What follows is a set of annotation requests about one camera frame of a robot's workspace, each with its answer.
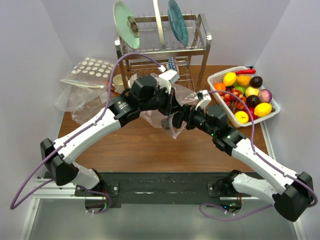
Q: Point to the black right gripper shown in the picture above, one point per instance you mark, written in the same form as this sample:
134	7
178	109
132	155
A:
186	114

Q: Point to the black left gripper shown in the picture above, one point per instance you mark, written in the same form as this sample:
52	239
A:
172	104

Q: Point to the yellow apple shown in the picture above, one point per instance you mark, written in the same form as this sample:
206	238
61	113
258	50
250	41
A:
242	117

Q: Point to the clear polka dot zip bag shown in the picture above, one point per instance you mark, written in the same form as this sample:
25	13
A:
183	96

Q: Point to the dark purple plum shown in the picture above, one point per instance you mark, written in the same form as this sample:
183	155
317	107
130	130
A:
256	81

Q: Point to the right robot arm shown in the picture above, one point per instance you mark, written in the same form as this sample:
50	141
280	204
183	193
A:
288	192

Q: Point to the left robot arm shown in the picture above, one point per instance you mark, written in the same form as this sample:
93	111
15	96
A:
60	155

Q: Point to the grey patterned bowl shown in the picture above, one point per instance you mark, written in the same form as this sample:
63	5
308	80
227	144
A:
132	79

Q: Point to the cream mug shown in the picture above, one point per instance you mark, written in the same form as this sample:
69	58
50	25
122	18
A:
118	79

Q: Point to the orange fruit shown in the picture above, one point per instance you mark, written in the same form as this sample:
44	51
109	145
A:
220	87

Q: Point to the red apple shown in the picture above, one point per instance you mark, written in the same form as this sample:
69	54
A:
251	110

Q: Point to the blue patterned bowl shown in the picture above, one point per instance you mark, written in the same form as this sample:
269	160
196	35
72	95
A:
172	64

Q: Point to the green custard apple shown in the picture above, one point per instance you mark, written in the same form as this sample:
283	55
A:
239	89

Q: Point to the steel dish rack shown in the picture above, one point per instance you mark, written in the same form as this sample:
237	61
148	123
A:
159	43

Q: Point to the pale yellow fruit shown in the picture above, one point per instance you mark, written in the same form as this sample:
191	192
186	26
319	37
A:
251	91

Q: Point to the red onion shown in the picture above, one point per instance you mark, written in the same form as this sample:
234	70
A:
265	96

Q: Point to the pile of plastic bags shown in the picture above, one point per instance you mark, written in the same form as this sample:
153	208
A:
85	89

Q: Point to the red chili pepper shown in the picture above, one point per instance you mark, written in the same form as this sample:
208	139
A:
246	72

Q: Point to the mint green floral plate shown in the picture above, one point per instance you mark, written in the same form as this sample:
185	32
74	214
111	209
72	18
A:
126	25

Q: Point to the beige plate edge-on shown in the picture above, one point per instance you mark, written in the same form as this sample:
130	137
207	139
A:
159	24

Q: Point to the teal plate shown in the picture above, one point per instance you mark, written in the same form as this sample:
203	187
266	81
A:
177	23

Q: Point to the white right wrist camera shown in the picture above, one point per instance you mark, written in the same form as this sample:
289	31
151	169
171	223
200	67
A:
204	99

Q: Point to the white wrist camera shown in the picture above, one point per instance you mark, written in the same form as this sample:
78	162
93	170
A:
167	79
204	99

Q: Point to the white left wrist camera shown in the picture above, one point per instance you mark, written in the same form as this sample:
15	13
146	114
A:
167	79

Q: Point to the orange handled tool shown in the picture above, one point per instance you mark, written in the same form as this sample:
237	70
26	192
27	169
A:
113	91

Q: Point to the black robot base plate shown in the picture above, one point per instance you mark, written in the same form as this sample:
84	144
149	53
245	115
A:
173	188

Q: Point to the aluminium frame rail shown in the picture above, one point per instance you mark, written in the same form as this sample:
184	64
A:
49	191

